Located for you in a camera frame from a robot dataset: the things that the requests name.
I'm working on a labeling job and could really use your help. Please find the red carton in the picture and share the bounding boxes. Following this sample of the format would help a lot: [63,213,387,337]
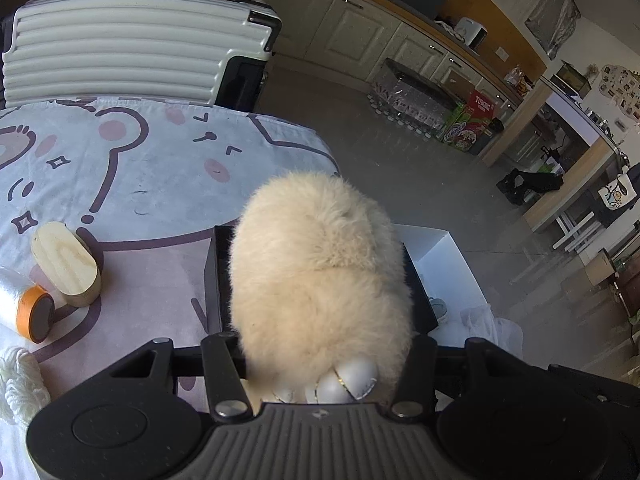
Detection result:
[467,89,499,119]

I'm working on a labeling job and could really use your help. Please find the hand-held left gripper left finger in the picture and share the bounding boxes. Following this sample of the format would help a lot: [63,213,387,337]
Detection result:
[107,332,256,423]

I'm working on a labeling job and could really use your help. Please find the white countertop appliance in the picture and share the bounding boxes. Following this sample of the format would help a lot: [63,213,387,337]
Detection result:
[452,17,488,52]

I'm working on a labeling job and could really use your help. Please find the white tissue paper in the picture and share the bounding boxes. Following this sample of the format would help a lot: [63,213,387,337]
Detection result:
[459,304,524,361]

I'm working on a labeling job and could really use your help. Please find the black box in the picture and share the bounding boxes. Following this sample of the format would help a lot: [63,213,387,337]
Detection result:
[204,225,438,352]

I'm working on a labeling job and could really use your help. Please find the white knitted item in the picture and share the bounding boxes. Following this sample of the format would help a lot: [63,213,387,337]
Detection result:
[0,346,51,426]

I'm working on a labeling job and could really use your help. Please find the plastic film roll orange end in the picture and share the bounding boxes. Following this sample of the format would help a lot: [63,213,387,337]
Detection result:
[0,266,56,345]

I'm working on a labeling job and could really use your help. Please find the printed tote bag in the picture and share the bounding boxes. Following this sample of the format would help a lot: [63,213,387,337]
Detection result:
[597,172,634,212]

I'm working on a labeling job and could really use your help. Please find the white ribbed suitcase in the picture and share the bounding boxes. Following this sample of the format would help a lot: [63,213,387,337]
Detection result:
[0,0,283,113]

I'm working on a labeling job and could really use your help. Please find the bear printed blanket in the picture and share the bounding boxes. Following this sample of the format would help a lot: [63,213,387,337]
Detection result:
[0,96,341,480]

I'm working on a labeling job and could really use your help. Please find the clear plastic crate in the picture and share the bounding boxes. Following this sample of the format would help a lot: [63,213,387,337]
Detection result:
[369,58,458,133]

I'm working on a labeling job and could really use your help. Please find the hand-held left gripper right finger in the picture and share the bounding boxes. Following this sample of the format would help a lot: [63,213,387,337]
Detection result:
[390,334,536,421]

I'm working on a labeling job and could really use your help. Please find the oval wooden block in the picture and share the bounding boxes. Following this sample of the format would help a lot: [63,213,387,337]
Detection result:
[31,221,103,307]

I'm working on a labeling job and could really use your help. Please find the white box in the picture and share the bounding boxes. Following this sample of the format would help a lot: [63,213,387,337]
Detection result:
[395,224,493,333]

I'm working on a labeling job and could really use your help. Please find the wooden table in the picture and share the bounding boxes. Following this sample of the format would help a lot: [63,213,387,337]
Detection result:
[521,135,622,234]

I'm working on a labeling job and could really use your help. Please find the snack bag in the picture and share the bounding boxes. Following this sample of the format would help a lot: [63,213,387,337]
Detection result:
[502,65,532,92]

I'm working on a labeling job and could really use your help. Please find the black bag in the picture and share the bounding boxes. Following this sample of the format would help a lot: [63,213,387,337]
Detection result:
[496,166,564,207]

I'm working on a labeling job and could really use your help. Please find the photo collage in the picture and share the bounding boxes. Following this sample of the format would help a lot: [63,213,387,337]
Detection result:
[596,64,640,122]

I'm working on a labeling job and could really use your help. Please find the colourful cereal box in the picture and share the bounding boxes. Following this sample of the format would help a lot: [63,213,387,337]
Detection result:
[451,112,494,149]

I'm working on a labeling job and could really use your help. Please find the cream fluffy plush with pearls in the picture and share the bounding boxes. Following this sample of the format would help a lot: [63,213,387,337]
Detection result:
[227,171,416,406]

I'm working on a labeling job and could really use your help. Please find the cream kitchen cabinets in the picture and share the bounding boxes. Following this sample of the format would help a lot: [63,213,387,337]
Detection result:
[242,0,521,111]

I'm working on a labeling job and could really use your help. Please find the grey wall poster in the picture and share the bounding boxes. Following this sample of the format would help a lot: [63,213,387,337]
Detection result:
[524,0,582,59]

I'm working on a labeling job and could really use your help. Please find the green carton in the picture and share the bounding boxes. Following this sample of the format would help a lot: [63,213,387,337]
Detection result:
[436,102,469,142]

